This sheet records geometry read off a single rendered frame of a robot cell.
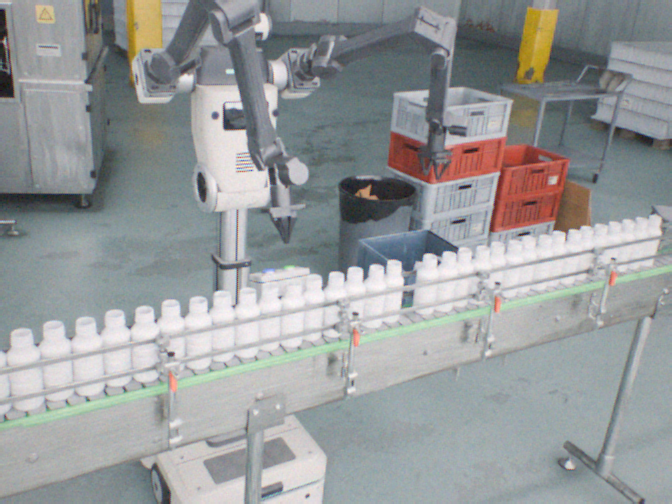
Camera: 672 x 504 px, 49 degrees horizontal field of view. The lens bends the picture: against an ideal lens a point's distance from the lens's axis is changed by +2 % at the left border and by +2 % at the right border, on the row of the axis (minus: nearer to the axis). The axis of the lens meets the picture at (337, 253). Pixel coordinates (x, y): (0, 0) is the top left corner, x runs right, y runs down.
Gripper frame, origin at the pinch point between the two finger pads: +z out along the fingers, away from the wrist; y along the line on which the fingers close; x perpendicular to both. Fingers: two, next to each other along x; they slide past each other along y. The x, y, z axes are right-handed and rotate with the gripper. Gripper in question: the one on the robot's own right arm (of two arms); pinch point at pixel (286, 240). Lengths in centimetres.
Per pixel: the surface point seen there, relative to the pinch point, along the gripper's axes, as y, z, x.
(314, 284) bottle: -2.7, 9.8, -18.7
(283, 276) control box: -3.8, 8.8, -3.9
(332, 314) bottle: 2.3, 18.3, -17.1
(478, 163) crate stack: 210, -13, 163
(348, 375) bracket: 3.3, 33.5, -20.3
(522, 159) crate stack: 296, -12, 215
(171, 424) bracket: -41, 34, -21
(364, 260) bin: 50, 15, 43
